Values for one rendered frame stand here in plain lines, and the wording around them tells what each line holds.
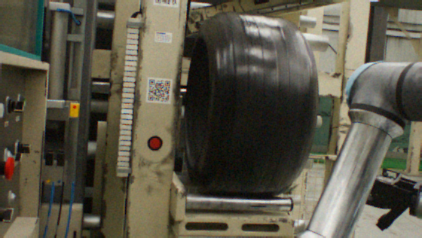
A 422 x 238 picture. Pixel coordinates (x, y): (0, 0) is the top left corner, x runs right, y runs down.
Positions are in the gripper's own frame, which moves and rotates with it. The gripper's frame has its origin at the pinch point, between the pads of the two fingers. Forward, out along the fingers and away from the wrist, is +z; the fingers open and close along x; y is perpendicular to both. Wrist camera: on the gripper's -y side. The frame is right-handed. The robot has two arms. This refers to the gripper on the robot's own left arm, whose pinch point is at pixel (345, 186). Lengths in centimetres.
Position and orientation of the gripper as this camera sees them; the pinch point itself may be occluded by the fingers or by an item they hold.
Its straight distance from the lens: 141.8
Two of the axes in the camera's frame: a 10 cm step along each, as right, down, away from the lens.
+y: -0.3, -9.1, -4.1
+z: -7.8, -2.4, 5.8
